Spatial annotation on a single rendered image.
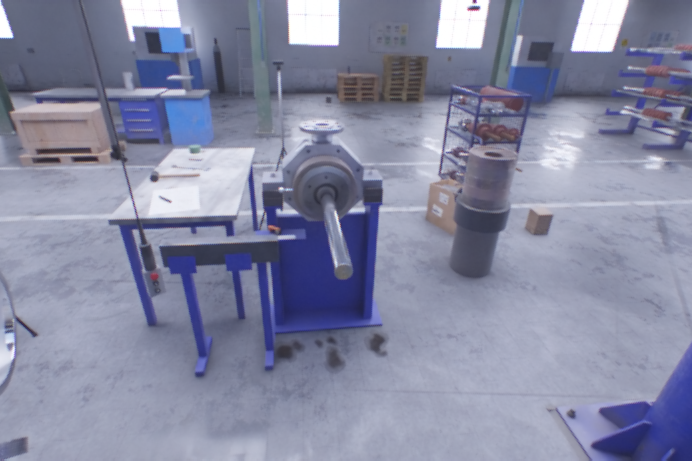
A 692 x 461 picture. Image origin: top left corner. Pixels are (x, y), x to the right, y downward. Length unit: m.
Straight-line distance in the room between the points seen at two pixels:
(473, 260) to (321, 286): 1.38
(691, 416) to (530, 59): 12.60
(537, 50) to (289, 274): 12.45
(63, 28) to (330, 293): 13.59
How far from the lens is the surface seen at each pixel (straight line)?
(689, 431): 2.33
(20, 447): 1.31
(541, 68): 14.27
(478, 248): 3.36
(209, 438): 2.35
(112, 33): 14.77
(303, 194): 2.10
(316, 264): 2.66
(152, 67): 12.82
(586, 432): 2.61
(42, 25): 15.61
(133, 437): 2.49
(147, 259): 1.67
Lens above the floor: 1.90
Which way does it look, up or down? 28 degrees down
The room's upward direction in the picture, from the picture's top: 2 degrees clockwise
